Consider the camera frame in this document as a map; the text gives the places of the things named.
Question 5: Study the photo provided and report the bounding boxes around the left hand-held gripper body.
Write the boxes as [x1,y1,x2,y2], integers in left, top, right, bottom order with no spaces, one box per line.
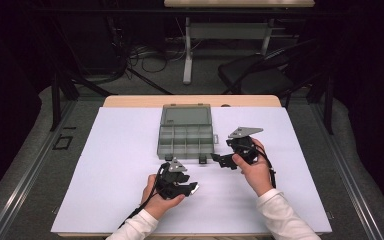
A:
[156,157,190,200]

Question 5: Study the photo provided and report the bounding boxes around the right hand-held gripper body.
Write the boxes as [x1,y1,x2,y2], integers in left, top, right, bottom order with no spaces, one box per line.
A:
[226,126,264,165]

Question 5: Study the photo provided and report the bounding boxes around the transparent grey compartment box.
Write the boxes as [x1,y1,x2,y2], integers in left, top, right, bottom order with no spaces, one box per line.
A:
[156,103,220,165]

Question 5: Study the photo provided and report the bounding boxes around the person's left hand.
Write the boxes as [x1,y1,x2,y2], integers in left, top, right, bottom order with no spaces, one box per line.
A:
[140,173,186,220]

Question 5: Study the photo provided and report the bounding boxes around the person's right hand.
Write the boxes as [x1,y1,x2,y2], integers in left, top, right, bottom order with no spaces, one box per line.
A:
[232,138,274,197]

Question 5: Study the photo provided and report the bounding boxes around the white table mat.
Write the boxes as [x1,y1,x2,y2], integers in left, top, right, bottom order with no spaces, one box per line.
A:
[50,106,333,234]

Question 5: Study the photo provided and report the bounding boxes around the black chair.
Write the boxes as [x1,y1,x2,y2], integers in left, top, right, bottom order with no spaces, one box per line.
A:
[217,39,318,98]

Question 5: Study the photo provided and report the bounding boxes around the black metal stand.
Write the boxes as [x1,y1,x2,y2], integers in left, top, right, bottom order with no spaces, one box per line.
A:
[46,9,114,132]
[306,66,335,135]

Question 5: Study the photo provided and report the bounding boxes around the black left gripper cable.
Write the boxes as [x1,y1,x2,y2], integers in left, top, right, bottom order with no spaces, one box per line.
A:
[118,163,168,229]

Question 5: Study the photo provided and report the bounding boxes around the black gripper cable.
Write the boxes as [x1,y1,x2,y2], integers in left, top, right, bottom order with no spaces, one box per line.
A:
[118,163,168,229]
[254,144,277,189]

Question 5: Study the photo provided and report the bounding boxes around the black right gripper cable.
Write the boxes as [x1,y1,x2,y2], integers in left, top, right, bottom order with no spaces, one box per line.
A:
[254,144,277,189]

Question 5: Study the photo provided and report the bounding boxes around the bundle of floor cables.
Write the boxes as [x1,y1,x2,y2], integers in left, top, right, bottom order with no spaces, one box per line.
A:
[126,36,188,74]

